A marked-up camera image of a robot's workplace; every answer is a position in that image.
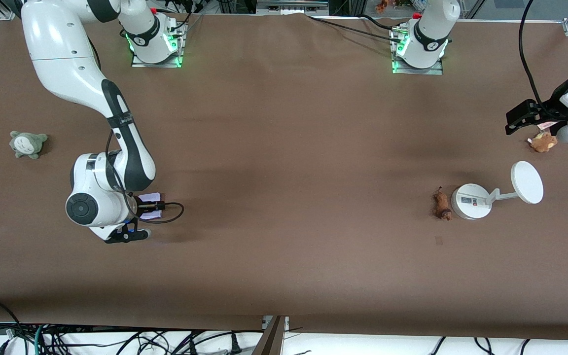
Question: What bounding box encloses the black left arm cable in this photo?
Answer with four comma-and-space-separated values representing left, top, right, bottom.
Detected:
519, 0, 558, 119

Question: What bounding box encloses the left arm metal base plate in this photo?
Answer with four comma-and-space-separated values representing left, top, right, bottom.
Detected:
391, 58, 444, 75

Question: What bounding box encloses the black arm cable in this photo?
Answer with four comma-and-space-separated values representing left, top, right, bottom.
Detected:
519, 0, 558, 119
131, 202, 185, 224

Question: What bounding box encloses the brown table support beam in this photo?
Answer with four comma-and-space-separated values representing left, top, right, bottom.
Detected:
251, 316, 289, 355

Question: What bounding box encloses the white round desk lamp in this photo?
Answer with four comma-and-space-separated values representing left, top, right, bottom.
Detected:
451, 161, 544, 220

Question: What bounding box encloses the black cable across table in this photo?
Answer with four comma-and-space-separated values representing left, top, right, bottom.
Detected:
305, 14, 403, 42

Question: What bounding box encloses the grey totoro plush toy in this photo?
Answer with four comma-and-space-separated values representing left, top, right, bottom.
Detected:
9, 131, 48, 160

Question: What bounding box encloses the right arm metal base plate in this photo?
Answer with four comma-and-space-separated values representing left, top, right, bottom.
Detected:
131, 30, 186, 69

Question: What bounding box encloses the brown plush keychain toy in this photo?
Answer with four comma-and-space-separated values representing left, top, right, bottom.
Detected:
528, 132, 558, 153

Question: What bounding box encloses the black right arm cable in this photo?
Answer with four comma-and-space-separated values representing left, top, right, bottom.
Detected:
131, 202, 185, 224

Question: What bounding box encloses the small purple white box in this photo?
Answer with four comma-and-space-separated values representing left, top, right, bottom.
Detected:
138, 192, 165, 220

